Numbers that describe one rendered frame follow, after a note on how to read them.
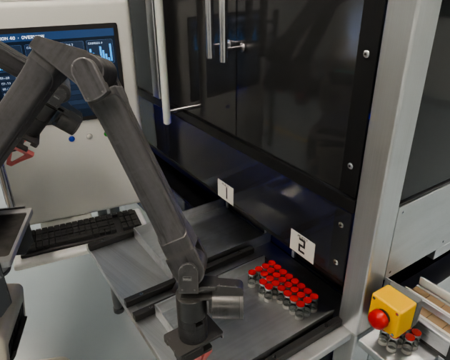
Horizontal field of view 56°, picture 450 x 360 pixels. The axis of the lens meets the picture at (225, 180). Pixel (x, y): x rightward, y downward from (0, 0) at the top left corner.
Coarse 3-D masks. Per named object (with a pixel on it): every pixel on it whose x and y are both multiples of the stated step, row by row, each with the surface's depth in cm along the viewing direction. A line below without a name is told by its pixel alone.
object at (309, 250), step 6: (294, 234) 106; (300, 234) 104; (294, 240) 107; (300, 240) 105; (306, 240) 102; (294, 246) 107; (300, 246) 105; (306, 246) 103; (312, 246) 101; (300, 252) 106; (306, 252) 104; (312, 252) 102; (306, 258) 104; (312, 258) 102
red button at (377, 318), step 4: (372, 312) 86; (376, 312) 85; (380, 312) 85; (368, 316) 87; (372, 316) 86; (376, 316) 85; (380, 316) 85; (384, 316) 85; (372, 320) 86; (376, 320) 85; (380, 320) 84; (384, 320) 84; (388, 320) 85; (372, 324) 86; (376, 324) 85; (380, 324) 84; (384, 324) 84; (388, 324) 85; (376, 328) 86; (380, 328) 85; (384, 328) 85
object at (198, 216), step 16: (192, 208) 142; (208, 208) 146; (224, 208) 148; (144, 224) 133; (192, 224) 139; (208, 224) 139; (224, 224) 139; (240, 224) 139; (144, 240) 125; (208, 240) 131; (224, 240) 131; (240, 240) 131; (256, 240) 127; (160, 256) 124; (208, 256) 118
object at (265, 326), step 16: (240, 272) 115; (256, 288) 111; (160, 304) 102; (208, 304) 106; (256, 304) 106; (272, 304) 106; (160, 320) 101; (176, 320) 102; (224, 320) 101; (240, 320) 101; (256, 320) 101; (272, 320) 101; (288, 320) 101; (304, 320) 101; (320, 320) 98; (224, 336) 97; (240, 336) 97; (256, 336) 97; (272, 336) 97; (288, 336) 93; (224, 352) 93; (240, 352) 93; (256, 352) 93; (272, 352) 91
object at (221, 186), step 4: (220, 180) 131; (220, 184) 131; (224, 184) 129; (220, 188) 132; (224, 188) 130; (228, 188) 128; (232, 188) 126; (220, 192) 133; (224, 192) 130; (228, 192) 128; (232, 192) 126; (224, 196) 131; (228, 196) 129; (232, 196) 127; (228, 200) 130; (232, 200) 127; (232, 204) 128
